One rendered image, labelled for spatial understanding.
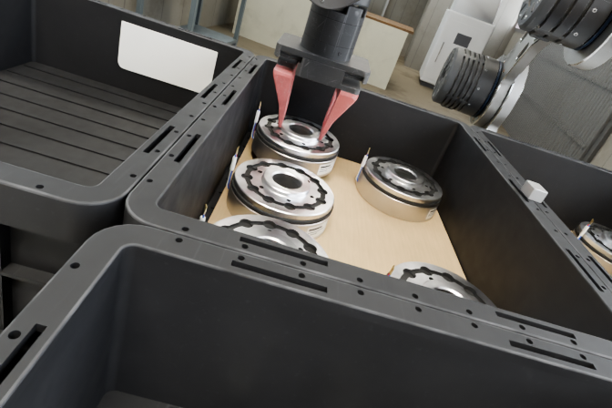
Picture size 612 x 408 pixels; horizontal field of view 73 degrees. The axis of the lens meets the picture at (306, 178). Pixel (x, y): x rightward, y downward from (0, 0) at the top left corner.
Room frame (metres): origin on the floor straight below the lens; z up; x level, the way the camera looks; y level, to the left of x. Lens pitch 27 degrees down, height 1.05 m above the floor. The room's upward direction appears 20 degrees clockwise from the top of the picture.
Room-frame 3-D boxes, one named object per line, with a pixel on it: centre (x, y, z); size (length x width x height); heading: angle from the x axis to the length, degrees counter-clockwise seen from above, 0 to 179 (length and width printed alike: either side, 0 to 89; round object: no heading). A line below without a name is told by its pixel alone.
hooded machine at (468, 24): (6.49, -1.42, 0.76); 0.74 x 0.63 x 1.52; 175
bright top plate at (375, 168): (0.48, -0.11, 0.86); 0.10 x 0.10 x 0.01
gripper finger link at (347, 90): (0.46, 0.01, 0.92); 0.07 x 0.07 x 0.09; 5
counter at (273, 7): (5.46, 0.42, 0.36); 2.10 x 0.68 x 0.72; 86
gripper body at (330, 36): (0.46, 0.03, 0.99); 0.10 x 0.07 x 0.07; 95
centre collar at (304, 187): (0.35, 0.02, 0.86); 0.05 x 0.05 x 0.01
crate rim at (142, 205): (0.36, -0.05, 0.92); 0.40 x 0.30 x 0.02; 5
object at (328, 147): (0.46, 0.03, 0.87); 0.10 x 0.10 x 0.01
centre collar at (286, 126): (0.46, 0.03, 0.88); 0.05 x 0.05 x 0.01
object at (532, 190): (0.36, -0.20, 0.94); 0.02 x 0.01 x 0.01; 5
